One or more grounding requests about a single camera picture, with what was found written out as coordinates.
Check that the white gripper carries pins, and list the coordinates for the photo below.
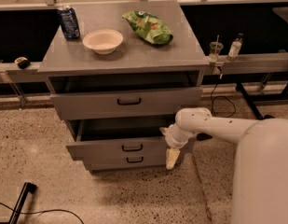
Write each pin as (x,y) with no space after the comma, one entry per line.
(173,139)

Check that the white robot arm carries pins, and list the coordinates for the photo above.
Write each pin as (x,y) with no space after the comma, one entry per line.
(260,181)

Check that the grey top drawer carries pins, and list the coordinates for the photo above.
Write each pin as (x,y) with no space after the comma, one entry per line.
(121,104)

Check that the grey drawer cabinet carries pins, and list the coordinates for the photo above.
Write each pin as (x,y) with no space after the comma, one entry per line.
(70,67)

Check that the clear plastic cup with straw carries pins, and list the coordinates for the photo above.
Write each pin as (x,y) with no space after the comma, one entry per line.
(215,48)

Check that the small clear bottle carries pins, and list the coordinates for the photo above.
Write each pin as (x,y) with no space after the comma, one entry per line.
(235,47)

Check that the green chip bag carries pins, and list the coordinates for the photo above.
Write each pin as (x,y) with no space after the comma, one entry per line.
(149,27)

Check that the white paper bowl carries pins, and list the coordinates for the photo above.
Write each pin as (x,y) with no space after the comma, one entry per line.
(103,41)

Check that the black stand leg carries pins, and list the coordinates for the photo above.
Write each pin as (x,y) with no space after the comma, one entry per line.
(28,188)

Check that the blue soda can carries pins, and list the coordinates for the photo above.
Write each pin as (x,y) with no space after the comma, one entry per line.
(68,22)

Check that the black tape measure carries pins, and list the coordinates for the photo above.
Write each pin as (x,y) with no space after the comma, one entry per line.
(22,62)

